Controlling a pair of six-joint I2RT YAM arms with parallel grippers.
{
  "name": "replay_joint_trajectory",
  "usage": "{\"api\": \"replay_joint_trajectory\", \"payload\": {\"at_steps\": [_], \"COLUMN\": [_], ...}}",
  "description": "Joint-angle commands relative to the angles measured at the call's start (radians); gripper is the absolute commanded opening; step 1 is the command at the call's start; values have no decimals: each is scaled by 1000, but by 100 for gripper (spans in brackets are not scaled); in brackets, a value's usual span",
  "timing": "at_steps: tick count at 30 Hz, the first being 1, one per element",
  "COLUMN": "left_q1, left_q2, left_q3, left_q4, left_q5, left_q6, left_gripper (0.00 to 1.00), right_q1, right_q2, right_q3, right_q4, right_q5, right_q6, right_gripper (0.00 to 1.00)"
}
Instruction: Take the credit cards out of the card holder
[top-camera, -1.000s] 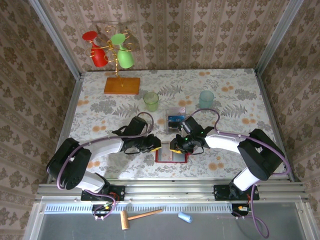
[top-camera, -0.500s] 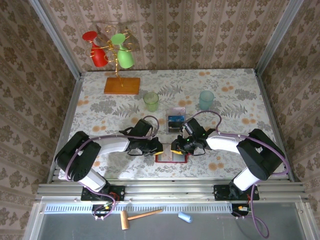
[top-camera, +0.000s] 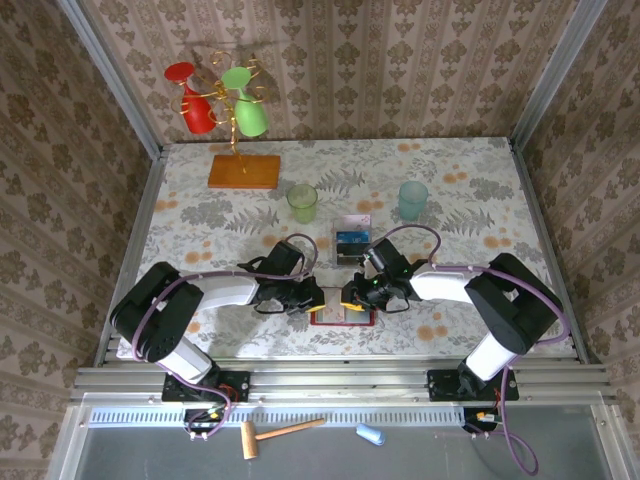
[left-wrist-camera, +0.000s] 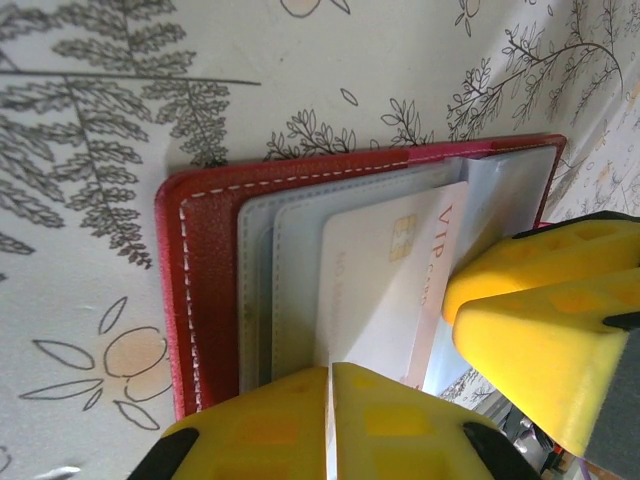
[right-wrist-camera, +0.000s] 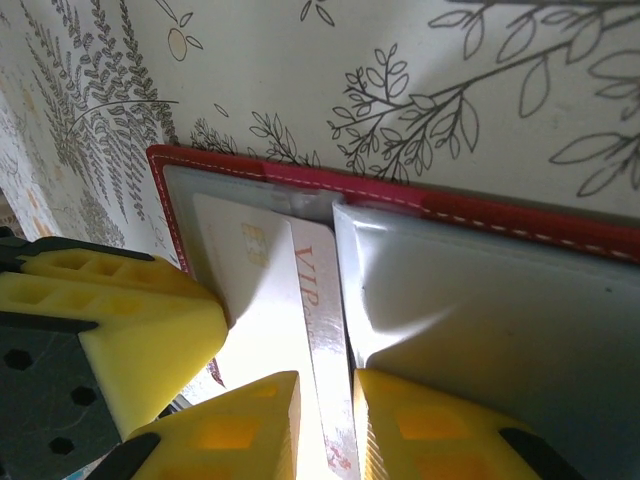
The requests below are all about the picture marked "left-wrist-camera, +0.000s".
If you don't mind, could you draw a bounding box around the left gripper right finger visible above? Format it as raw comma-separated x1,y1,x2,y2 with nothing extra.
332,363,541,480

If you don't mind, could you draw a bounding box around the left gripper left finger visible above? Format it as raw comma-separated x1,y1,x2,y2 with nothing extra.
127,367,330,480

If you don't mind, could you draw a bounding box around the white VIP card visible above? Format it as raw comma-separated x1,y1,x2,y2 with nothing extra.
319,179,470,396

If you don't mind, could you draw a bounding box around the red leather card holder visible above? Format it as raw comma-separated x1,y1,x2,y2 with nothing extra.
154,133,569,421

